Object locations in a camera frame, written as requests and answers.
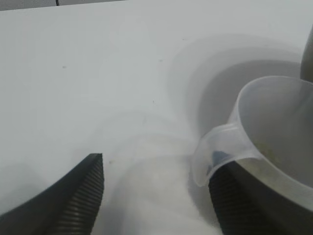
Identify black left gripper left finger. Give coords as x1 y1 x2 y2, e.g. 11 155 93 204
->
0 153 105 235

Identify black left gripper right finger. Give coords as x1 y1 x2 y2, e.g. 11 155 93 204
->
207 150 313 235

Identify white rice grains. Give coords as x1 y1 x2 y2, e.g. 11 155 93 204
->
253 141 291 168

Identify clear plastic measuring cup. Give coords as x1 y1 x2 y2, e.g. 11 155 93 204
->
191 75 313 191

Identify stainless steel mixing bowl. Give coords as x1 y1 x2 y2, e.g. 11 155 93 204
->
300 31 313 83

